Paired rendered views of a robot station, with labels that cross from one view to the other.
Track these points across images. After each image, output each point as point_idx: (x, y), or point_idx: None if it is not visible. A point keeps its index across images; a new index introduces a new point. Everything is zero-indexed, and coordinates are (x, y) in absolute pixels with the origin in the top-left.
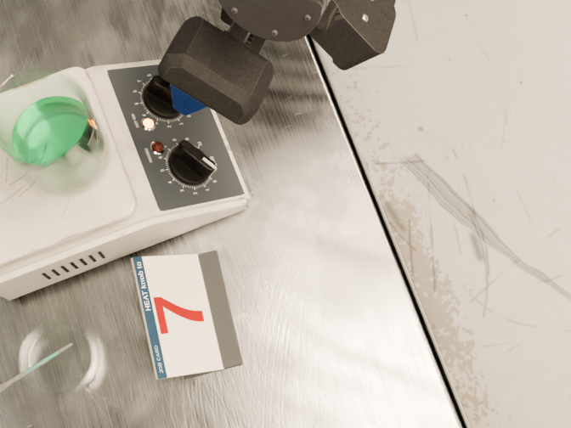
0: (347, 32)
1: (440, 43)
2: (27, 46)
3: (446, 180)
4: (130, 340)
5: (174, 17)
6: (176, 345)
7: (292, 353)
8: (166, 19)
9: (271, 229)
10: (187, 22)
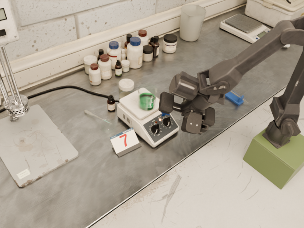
0: (186, 121)
1: (211, 175)
2: None
3: (178, 185)
4: None
5: None
6: (117, 140)
7: (124, 165)
8: None
9: (150, 154)
10: (172, 94)
